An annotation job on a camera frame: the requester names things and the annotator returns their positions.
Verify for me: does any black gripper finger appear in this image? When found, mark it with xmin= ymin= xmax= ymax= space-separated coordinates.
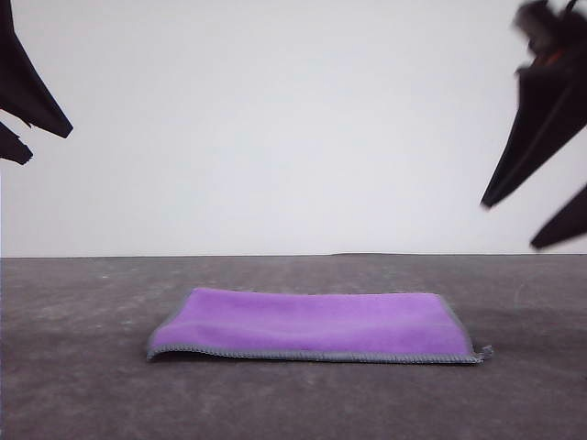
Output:
xmin=0 ymin=120 xmax=35 ymax=166
xmin=529 ymin=182 xmax=587 ymax=251
xmin=479 ymin=39 xmax=587 ymax=211
xmin=0 ymin=0 xmax=74 ymax=139

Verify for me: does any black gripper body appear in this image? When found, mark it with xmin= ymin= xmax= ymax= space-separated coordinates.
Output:
xmin=511 ymin=0 xmax=587 ymax=64

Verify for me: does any purple towel with grey hem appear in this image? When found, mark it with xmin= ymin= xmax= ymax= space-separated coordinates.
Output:
xmin=146 ymin=286 xmax=495 ymax=366

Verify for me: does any grey table cloth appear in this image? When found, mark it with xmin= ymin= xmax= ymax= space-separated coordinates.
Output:
xmin=0 ymin=252 xmax=587 ymax=440

